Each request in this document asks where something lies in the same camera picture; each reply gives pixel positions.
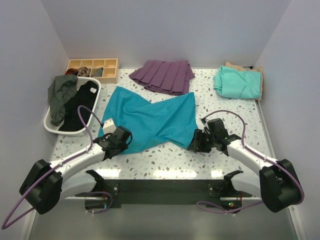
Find mint green folded shirt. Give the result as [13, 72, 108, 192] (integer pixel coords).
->
[213, 66, 261, 100]

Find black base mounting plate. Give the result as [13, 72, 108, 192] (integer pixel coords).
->
[76, 179, 248, 209]

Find teal t shirt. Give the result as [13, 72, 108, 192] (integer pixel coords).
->
[102, 86, 198, 154]

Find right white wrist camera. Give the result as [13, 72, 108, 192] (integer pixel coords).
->
[200, 117, 210, 134]

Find red black fabric roll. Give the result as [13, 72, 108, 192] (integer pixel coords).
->
[65, 68, 79, 76]

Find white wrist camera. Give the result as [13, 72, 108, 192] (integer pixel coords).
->
[101, 118, 117, 136]
[200, 117, 210, 134]

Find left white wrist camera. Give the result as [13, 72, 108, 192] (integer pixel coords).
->
[101, 118, 117, 136]

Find patterned brown fabric roll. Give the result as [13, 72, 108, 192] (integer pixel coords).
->
[77, 66, 91, 77]

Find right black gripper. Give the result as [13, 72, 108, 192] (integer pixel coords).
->
[186, 129, 217, 153]

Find white laundry basket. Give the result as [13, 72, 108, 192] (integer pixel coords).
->
[43, 76, 102, 137]

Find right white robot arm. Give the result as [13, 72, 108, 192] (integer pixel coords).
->
[187, 118, 304, 213]

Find tan folded cloth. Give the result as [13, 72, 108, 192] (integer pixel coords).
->
[224, 61, 264, 101]

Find wooden compartment organizer box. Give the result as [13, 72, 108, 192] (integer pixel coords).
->
[65, 58, 119, 84]

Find dark green garment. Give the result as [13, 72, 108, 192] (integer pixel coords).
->
[47, 74, 78, 126]

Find purple pleated skirt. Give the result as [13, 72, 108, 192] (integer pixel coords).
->
[129, 60, 195, 96]

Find black garment in basket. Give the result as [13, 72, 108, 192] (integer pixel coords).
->
[58, 82, 99, 132]

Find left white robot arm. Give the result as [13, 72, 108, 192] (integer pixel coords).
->
[19, 126, 133, 214]

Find dark grey fabric roll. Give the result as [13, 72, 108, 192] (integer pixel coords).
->
[91, 67, 104, 78]

